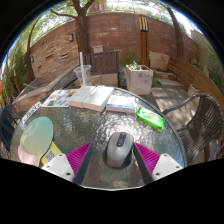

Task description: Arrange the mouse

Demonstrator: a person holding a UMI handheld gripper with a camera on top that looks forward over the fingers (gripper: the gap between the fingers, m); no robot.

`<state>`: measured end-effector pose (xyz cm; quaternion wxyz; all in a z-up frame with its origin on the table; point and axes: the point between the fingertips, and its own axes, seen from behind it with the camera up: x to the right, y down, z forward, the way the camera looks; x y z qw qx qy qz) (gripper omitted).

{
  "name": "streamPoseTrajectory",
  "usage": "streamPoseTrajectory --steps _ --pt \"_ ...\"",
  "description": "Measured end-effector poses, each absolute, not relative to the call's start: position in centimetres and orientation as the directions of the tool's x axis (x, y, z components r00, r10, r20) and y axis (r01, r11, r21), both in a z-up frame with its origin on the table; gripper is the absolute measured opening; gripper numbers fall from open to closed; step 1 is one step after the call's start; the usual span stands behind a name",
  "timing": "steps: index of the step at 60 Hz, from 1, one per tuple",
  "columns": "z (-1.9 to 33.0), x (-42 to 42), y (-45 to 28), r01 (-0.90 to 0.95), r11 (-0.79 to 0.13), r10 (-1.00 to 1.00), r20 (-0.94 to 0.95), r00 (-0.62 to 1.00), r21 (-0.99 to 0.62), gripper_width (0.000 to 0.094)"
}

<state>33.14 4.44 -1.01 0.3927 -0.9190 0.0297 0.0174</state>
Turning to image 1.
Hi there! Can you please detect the dark wooden slatted chair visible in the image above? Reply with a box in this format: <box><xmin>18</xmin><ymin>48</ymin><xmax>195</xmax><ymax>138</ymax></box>
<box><xmin>82</xmin><ymin>50</ymin><xmax>121</xmax><ymax>88</ymax></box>

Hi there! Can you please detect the white and blue booklet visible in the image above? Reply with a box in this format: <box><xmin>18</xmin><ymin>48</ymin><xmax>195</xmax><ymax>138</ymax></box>
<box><xmin>105</xmin><ymin>94</ymin><xmax>139</xmax><ymax>115</ymax></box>

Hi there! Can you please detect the slim curved tree trunk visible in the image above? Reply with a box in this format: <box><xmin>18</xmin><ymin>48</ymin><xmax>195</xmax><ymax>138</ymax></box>
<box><xmin>166</xmin><ymin>6</ymin><xmax>186</xmax><ymax>59</ymax></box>

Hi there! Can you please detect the green wipes packet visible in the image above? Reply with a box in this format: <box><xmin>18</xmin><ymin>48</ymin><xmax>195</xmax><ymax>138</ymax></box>
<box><xmin>136</xmin><ymin>106</ymin><xmax>166</xmax><ymax>130</ymax></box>

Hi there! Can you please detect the brown wicker chair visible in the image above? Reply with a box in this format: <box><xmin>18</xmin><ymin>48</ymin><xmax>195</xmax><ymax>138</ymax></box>
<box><xmin>162</xmin><ymin>93</ymin><xmax>224</xmax><ymax>164</ymax></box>

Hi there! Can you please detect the white drinking straw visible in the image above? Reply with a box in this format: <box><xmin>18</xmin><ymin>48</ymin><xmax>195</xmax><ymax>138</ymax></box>
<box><xmin>78</xmin><ymin>51</ymin><xmax>87</xmax><ymax>87</ymax></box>

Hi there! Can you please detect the grey wall utility box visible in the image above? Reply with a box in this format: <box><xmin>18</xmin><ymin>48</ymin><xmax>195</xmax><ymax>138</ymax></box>
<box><xmin>92</xmin><ymin>44</ymin><xmax>105</xmax><ymax>54</ymax></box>

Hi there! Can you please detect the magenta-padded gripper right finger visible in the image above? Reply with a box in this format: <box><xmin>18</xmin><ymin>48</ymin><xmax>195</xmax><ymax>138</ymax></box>
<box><xmin>132</xmin><ymin>142</ymin><xmax>185</xmax><ymax>186</ymax></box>

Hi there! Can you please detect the square concrete planter with plant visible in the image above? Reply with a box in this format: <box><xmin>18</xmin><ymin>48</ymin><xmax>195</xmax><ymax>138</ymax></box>
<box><xmin>125</xmin><ymin>60</ymin><xmax>154</xmax><ymax>96</ymax></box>

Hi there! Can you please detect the black metal chair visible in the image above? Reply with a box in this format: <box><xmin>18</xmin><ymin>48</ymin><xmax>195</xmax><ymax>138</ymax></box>
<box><xmin>0</xmin><ymin>103</ymin><xmax>21</xmax><ymax>151</ymax></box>

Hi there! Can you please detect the clear plastic cup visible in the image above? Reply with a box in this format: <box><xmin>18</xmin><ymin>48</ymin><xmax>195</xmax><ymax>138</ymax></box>
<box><xmin>73</xmin><ymin>64</ymin><xmax>92</xmax><ymax>88</ymax></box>

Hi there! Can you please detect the forked tree trunk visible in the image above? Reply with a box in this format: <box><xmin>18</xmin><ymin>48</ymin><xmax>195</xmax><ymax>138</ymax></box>
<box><xmin>49</xmin><ymin>0</ymin><xmax>98</xmax><ymax>56</ymax></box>

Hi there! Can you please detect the open white book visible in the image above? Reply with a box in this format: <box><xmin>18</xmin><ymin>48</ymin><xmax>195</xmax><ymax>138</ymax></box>
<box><xmin>67</xmin><ymin>85</ymin><xmax>115</xmax><ymax>113</ymax></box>

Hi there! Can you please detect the green mouse pad, pink rest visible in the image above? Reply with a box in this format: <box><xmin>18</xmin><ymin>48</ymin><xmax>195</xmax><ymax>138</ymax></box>
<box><xmin>17</xmin><ymin>116</ymin><xmax>55</xmax><ymax>167</ymax></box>

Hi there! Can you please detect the grey and black computer mouse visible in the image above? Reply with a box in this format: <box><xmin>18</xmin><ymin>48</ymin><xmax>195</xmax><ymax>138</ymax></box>
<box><xmin>105</xmin><ymin>131</ymin><xmax>135</xmax><ymax>169</ymax></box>

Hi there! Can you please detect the thin leaning tree trunk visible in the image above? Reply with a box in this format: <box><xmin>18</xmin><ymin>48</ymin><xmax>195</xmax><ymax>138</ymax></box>
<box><xmin>26</xmin><ymin>19</ymin><xmax>44</xmax><ymax>83</ymax></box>

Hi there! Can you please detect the wooden garden lamp post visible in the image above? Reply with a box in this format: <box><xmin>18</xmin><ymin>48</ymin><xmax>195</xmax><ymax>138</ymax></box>
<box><xmin>138</xmin><ymin>13</ymin><xmax>150</xmax><ymax>68</ymax></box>

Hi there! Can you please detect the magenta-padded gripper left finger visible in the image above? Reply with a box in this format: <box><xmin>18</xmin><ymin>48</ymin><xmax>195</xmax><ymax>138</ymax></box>
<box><xmin>40</xmin><ymin>142</ymin><xmax>95</xmax><ymax>186</ymax></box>

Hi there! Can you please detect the yellow card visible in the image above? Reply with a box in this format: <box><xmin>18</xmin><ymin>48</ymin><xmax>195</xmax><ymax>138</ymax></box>
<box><xmin>40</xmin><ymin>140</ymin><xmax>63</xmax><ymax>166</ymax></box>

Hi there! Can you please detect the raised stone planter bed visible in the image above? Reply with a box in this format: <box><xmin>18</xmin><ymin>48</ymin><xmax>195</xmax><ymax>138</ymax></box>
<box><xmin>13</xmin><ymin>63</ymin><xmax>81</xmax><ymax>114</ymax></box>

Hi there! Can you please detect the beige square cushion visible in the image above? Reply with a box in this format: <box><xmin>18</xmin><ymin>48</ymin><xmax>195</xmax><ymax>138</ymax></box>
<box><xmin>149</xmin><ymin>51</ymin><xmax>171</xmax><ymax>72</ymax></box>

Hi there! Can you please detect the colourful sticker sheet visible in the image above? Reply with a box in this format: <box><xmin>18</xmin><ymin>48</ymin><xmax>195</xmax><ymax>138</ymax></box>
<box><xmin>42</xmin><ymin>88</ymin><xmax>79</xmax><ymax>109</ymax></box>

